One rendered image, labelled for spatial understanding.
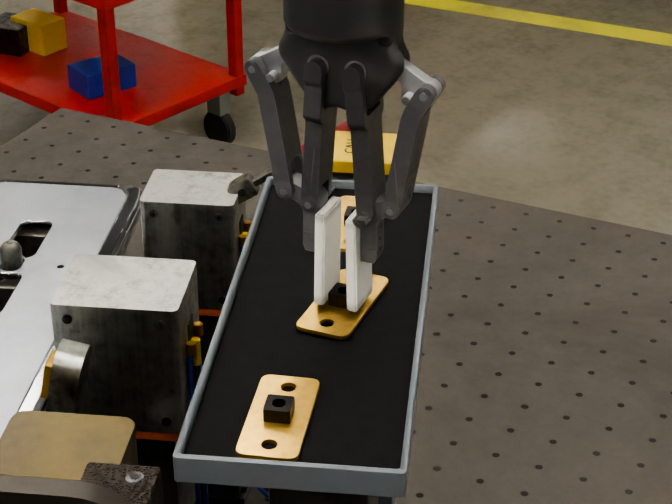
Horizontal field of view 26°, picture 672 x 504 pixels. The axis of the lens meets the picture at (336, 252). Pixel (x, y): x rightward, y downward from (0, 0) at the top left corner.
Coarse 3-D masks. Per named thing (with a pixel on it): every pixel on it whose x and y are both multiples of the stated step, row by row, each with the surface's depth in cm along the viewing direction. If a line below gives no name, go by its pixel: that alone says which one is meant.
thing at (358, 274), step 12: (348, 228) 96; (348, 240) 96; (348, 252) 97; (348, 264) 97; (360, 264) 98; (348, 276) 98; (360, 276) 98; (348, 288) 98; (360, 288) 99; (348, 300) 98; (360, 300) 99
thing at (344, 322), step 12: (372, 276) 104; (336, 288) 100; (372, 288) 102; (384, 288) 102; (336, 300) 100; (372, 300) 101; (312, 312) 99; (324, 312) 99; (336, 312) 99; (348, 312) 99; (360, 312) 99; (300, 324) 98; (312, 324) 98; (336, 324) 98; (348, 324) 98; (336, 336) 97; (348, 336) 97
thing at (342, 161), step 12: (336, 132) 126; (348, 132) 126; (336, 144) 124; (348, 144) 124; (384, 144) 124; (336, 156) 122; (348, 156) 122; (384, 156) 122; (336, 168) 121; (348, 168) 121
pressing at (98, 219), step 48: (0, 192) 151; (48, 192) 151; (96, 192) 151; (0, 240) 142; (48, 240) 142; (96, 240) 142; (48, 288) 134; (0, 336) 127; (48, 336) 127; (0, 384) 121; (0, 432) 115
